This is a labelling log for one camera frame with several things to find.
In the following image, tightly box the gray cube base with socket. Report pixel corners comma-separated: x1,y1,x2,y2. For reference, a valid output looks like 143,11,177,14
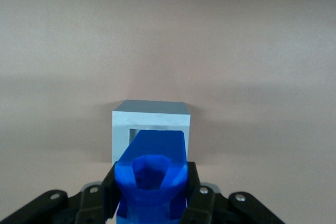
111,100,192,167

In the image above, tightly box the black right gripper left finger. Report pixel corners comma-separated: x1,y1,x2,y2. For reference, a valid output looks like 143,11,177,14
0,162,124,224

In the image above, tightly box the blue plastic part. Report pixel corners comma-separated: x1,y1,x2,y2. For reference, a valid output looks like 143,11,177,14
104,129,189,224

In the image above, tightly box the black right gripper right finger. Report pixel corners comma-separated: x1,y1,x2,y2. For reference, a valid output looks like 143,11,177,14
178,161,286,224

